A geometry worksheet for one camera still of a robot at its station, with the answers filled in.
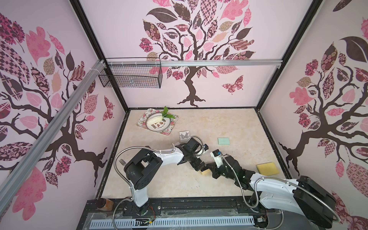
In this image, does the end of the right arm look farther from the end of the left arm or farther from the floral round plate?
the floral round plate

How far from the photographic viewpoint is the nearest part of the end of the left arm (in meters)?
0.70

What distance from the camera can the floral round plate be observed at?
1.09 metres

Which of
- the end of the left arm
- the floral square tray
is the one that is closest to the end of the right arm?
the end of the left arm
